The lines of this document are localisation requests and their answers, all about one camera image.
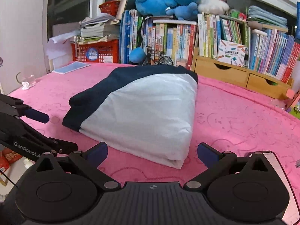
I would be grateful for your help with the blue plush ball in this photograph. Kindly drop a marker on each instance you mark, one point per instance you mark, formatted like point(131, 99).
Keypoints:
point(137, 55)

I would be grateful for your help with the stack of papers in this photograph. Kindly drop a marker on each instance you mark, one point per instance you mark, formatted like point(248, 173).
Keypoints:
point(104, 28)

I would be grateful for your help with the miniature black bicycle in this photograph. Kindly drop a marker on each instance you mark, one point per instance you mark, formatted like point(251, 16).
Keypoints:
point(154, 57)

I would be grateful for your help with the row of books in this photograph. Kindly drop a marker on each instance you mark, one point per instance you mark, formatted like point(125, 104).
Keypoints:
point(271, 50)
point(176, 38)

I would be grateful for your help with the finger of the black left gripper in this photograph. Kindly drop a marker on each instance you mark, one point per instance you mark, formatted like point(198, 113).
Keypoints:
point(46, 144)
point(16, 107)

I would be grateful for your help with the row of books left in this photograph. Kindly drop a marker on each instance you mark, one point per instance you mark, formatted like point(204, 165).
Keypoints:
point(176, 38)

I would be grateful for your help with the blue booklet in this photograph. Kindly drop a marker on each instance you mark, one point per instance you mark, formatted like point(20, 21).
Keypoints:
point(76, 65)

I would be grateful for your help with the white patterned box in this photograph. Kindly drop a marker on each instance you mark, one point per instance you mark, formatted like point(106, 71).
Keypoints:
point(231, 53)

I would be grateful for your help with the row of books right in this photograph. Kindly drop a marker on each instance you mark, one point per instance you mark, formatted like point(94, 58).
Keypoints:
point(271, 50)

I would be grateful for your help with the wooden drawer organizer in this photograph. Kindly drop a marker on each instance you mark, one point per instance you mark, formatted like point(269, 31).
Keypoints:
point(240, 76)

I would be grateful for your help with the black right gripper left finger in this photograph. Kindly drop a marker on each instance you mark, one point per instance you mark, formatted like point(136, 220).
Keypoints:
point(87, 164)

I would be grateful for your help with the clear glass mug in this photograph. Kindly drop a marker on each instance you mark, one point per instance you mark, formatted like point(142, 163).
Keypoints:
point(26, 77)

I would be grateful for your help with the pink bed blanket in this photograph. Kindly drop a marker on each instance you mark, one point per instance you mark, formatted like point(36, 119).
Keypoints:
point(227, 117)

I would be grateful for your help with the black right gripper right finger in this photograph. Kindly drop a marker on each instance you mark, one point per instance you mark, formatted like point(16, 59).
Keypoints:
point(217, 163)

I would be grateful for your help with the red plastic basket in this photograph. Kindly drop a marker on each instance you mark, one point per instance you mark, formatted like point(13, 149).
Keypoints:
point(100, 51)

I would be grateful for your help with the navy and white jacket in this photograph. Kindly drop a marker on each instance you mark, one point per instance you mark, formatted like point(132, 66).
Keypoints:
point(146, 111)

